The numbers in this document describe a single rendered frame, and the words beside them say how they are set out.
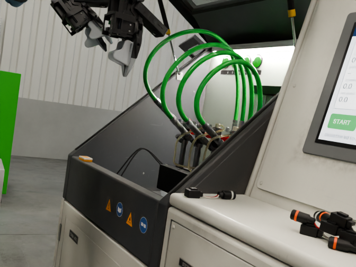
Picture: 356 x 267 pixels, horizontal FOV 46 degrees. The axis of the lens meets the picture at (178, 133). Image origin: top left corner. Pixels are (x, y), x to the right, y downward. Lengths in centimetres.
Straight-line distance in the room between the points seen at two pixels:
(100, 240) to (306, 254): 73
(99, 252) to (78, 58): 676
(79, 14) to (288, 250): 96
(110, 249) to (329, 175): 61
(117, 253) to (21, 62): 669
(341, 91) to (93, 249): 82
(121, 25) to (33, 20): 677
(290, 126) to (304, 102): 7
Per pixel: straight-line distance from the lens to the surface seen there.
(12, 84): 450
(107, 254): 124
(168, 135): 170
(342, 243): 73
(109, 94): 799
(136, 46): 109
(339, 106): 98
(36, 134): 777
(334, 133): 96
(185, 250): 90
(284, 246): 70
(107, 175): 125
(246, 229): 76
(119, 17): 109
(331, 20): 112
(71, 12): 136
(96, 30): 134
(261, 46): 153
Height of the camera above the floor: 116
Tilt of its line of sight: 3 degrees down
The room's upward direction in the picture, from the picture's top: 8 degrees clockwise
